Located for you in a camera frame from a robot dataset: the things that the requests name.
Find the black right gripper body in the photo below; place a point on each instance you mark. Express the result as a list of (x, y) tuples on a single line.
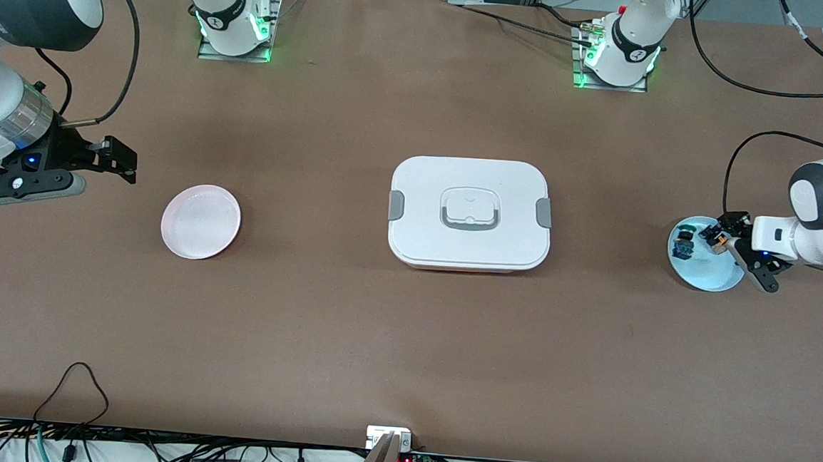
[(66, 148)]

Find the orange push-button switch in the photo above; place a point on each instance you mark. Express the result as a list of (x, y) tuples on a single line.
[(715, 239)]

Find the light blue round plate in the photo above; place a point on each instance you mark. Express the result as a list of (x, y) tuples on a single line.
[(702, 274)]

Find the pink round plate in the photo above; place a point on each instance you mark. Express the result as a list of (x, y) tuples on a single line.
[(200, 222)]

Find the small white socket box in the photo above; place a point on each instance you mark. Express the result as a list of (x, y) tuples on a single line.
[(379, 433)]

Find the blue switch green button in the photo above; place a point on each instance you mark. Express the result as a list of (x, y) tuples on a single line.
[(683, 244)]

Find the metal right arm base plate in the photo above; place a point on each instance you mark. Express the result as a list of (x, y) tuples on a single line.
[(204, 50)]

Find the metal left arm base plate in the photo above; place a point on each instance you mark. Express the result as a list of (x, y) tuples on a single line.
[(578, 80)]

